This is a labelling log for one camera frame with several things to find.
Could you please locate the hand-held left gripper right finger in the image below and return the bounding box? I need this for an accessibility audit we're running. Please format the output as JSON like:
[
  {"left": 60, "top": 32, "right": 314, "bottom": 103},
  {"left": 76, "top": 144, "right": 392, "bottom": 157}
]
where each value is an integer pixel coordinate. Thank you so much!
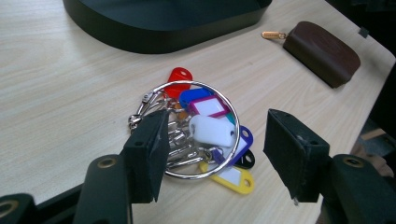
[{"left": 262, "top": 108, "right": 331, "bottom": 203}]

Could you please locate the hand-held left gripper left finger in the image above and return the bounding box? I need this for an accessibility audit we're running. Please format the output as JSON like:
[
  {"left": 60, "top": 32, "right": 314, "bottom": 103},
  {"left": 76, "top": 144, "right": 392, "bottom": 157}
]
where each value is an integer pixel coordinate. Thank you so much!
[{"left": 120, "top": 108, "right": 171, "bottom": 204}]

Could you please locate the bunch of metal snap clips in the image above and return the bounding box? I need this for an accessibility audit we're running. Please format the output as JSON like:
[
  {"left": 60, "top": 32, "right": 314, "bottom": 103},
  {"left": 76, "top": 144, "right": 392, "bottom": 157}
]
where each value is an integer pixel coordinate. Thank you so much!
[{"left": 128, "top": 91, "right": 208, "bottom": 171}]

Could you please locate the large metal key ring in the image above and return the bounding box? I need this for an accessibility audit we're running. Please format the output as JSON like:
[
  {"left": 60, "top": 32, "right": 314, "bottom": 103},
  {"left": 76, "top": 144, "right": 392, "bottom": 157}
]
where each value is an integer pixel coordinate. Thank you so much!
[{"left": 141, "top": 79, "right": 242, "bottom": 181}]

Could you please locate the bunch of coloured key tags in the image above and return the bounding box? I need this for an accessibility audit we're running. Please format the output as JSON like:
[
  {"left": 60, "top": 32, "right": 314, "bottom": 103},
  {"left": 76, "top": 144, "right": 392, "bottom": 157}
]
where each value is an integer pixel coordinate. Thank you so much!
[{"left": 163, "top": 66, "right": 256, "bottom": 195}]

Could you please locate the brown leather key pouch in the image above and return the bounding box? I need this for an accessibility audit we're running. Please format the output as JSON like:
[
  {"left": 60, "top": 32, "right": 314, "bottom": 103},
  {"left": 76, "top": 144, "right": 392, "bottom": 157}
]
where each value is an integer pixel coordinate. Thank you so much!
[{"left": 261, "top": 21, "right": 362, "bottom": 89}]

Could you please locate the black key rack with tray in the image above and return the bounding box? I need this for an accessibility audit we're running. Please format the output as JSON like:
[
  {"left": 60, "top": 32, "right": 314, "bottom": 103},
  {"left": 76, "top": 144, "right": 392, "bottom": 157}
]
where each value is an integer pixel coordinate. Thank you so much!
[{"left": 62, "top": 0, "right": 274, "bottom": 54}]

